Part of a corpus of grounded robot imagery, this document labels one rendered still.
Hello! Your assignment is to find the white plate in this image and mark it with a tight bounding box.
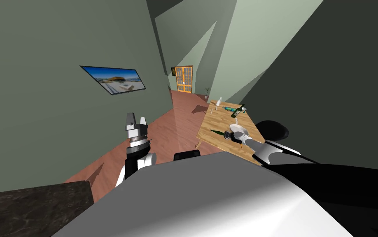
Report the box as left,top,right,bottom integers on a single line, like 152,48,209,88
229,123,250,136

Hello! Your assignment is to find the landscape picture with dark frame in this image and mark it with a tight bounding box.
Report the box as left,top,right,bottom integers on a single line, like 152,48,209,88
79,65,147,96

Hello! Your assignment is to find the wooden table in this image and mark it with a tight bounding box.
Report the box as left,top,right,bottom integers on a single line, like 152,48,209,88
196,100,266,166

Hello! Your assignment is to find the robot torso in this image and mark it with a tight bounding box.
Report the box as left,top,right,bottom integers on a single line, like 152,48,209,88
52,149,355,237

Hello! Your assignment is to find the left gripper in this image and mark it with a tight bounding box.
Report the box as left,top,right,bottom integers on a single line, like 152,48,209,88
125,112,149,140

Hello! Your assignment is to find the green bottle with label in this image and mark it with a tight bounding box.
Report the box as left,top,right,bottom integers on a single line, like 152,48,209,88
230,104,246,119

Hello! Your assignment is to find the orange glazed door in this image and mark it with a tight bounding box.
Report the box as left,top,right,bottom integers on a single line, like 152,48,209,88
174,65,194,94

